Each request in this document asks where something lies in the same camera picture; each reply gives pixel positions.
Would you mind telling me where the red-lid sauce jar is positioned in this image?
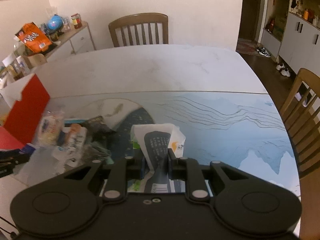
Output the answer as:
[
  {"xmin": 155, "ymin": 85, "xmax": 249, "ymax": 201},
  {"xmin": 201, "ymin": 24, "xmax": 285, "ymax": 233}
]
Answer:
[{"xmin": 71, "ymin": 14, "xmax": 82, "ymax": 29}]

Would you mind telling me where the clear drinking glass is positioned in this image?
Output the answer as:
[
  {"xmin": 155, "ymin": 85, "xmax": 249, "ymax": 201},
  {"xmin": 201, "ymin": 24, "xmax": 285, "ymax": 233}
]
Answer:
[{"xmin": 62, "ymin": 17, "xmax": 71, "ymax": 32}]

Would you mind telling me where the grey wall cabinet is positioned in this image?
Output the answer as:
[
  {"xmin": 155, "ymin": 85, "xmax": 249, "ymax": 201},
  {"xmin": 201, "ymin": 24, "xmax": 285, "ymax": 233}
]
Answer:
[{"xmin": 260, "ymin": 0, "xmax": 319, "ymax": 74}]

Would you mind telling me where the wooden chair right side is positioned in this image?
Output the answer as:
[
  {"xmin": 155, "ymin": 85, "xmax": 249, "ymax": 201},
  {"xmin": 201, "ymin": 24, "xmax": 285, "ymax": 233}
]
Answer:
[{"xmin": 279, "ymin": 68, "xmax": 319, "ymax": 178}]

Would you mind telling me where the blueberry bread package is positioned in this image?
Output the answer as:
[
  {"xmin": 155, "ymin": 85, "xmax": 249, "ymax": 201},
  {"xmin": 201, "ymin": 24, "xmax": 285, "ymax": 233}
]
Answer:
[{"xmin": 35, "ymin": 111, "xmax": 64, "ymax": 147}]

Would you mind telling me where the wooden chair far side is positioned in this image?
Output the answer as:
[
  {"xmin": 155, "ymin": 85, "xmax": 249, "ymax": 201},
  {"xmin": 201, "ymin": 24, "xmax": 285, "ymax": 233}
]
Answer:
[{"xmin": 108, "ymin": 12, "xmax": 169, "ymax": 47}]

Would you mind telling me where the wooden chair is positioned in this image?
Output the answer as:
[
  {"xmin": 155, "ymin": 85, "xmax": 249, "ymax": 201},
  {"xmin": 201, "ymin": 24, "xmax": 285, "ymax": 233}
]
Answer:
[
  {"xmin": 108, "ymin": 12, "xmax": 169, "ymax": 47},
  {"xmin": 279, "ymin": 68, "xmax": 319, "ymax": 178}
]

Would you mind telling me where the white side cabinet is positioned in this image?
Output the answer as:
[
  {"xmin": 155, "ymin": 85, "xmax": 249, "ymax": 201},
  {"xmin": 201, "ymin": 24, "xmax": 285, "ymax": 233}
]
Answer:
[{"xmin": 27, "ymin": 21, "xmax": 96, "ymax": 67}]

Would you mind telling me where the blue globe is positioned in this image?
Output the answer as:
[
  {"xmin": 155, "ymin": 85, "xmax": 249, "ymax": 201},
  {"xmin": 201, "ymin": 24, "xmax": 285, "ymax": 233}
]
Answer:
[{"xmin": 47, "ymin": 15, "xmax": 63, "ymax": 33}]

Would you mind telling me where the red cardboard box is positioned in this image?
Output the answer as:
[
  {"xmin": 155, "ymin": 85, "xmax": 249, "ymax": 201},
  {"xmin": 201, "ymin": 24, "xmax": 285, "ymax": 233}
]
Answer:
[{"xmin": 1, "ymin": 74, "xmax": 50, "ymax": 150}]

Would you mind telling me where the orange snack bag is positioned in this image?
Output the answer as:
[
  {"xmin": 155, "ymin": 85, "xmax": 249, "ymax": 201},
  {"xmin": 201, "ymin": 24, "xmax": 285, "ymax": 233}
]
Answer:
[{"xmin": 15, "ymin": 22, "xmax": 52, "ymax": 54}]

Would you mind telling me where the dark seaweed snack bag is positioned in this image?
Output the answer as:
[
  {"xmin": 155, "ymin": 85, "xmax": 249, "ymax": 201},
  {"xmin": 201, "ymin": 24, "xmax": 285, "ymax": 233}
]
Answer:
[{"xmin": 80, "ymin": 141, "xmax": 114, "ymax": 164}]

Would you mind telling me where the dark brown snack packet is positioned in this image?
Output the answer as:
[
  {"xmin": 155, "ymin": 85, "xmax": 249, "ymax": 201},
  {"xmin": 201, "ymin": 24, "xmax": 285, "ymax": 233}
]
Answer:
[{"xmin": 81, "ymin": 115, "xmax": 115, "ymax": 135}]

